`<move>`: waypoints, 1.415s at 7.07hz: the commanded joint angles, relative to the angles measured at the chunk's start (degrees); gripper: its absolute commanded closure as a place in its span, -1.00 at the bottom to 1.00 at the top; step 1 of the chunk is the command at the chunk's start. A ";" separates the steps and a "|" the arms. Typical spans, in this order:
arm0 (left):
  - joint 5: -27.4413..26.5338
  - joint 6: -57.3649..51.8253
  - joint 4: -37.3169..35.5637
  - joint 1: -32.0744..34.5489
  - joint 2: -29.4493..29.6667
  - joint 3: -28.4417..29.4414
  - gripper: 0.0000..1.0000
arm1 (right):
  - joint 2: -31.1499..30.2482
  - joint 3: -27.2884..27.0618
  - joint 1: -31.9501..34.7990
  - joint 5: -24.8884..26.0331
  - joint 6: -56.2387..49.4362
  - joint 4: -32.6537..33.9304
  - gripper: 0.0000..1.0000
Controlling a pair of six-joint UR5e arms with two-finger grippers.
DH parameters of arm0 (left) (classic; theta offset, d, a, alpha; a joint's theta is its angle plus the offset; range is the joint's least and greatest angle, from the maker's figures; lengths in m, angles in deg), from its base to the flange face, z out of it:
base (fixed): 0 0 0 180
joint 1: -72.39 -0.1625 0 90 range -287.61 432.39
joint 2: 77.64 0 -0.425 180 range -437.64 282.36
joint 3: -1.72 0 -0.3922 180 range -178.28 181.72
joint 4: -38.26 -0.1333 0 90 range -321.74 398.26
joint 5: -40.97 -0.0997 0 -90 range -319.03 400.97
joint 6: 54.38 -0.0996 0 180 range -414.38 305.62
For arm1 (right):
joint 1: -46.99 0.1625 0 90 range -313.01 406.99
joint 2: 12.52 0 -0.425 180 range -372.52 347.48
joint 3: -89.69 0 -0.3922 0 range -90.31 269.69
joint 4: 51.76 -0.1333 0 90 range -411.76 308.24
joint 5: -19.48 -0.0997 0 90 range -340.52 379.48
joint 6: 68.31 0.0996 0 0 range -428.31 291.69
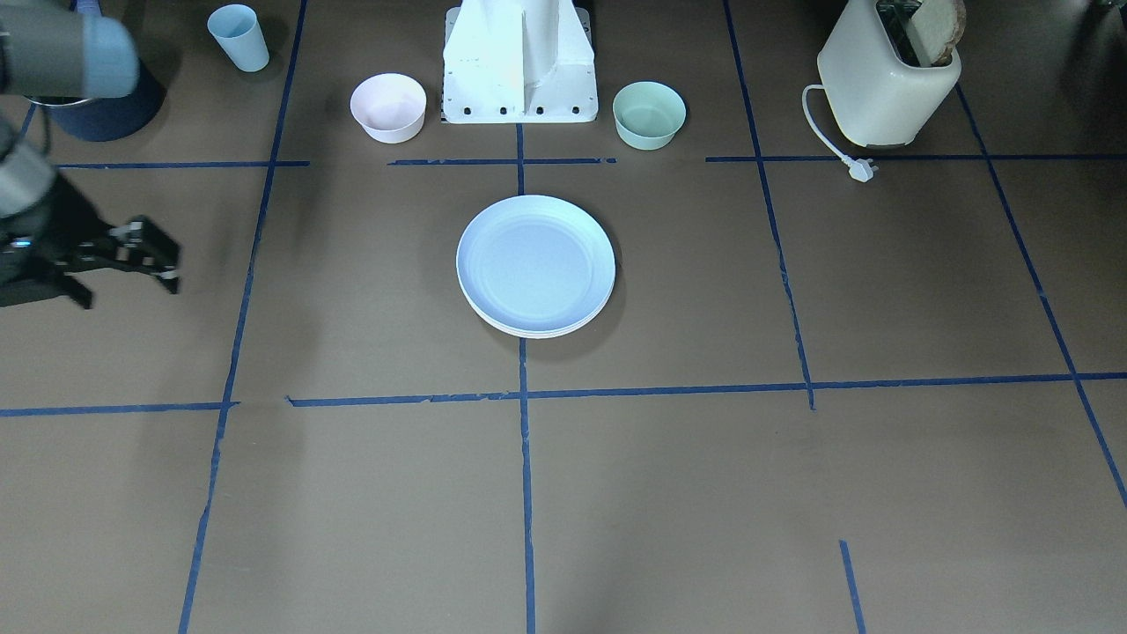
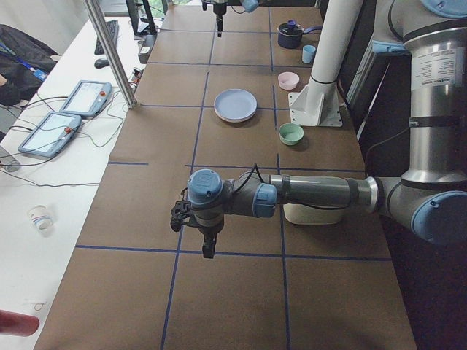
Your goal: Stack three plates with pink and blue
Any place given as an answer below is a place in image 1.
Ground pink bowl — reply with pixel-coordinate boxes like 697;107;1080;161
350;73;428;144

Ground bread slice in toaster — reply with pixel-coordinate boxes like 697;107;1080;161
905;0;967;68

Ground green bowl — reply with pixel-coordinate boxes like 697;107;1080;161
612;81;687;151

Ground light blue plate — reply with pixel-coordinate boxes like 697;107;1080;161
455;195;616;330

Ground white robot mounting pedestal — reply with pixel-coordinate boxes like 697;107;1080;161
440;1;598;125

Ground dark blue saucepan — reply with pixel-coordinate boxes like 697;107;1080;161
28;62;166;142

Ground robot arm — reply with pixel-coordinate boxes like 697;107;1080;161
1;1;180;309

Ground cream white plate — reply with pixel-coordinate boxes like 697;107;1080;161
461;286;615;340

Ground white toaster power cable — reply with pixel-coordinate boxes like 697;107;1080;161
801;84;878;184

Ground cream toaster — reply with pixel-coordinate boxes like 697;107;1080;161
817;1;962;149

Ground light blue cup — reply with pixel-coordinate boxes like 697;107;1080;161
208;5;269;73

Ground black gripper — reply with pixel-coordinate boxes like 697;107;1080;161
1;176;180;310

